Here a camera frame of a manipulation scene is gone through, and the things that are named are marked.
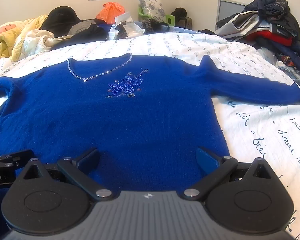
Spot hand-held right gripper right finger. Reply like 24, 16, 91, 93
181, 147, 276, 202

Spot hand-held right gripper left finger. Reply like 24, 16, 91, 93
21, 148, 113, 202

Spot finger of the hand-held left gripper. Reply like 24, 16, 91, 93
0, 149, 35, 168

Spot blue beaded knit sweater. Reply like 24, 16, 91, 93
0, 53, 300, 220

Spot dark grey clothes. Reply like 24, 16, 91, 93
52, 19, 108, 50

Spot clothes heap on right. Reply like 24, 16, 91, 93
242, 0, 300, 55

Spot white script-printed bedsheet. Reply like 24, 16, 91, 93
0, 31, 300, 240

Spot cream quilted blanket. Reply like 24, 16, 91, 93
12, 29, 73, 61

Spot yellow patterned quilt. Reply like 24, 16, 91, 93
0, 14, 48, 67

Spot dark floral garment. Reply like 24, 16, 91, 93
277, 51, 300, 75

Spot white plastic bag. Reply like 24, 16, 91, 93
108, 12, 146, 41

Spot red garment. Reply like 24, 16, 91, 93
250, 29, 295, 47

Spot white and grey garment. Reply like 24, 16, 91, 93
216, 10, 260, 38

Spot black cloth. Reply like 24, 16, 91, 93
39, 6, 82, 37

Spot dark brown bag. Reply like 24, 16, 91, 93
170, 7, 193, 30

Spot green plastic chair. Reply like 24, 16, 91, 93
138, 6, 176, 27

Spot black furry earmuffs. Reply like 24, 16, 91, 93
141, 18, 171, 34

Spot grey framed panel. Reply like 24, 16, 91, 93
216, 0, 248, 31

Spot orange plastic bag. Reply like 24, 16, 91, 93
96, 2, 126, 24

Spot floral pillow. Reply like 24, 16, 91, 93
138, 0, 166, 23

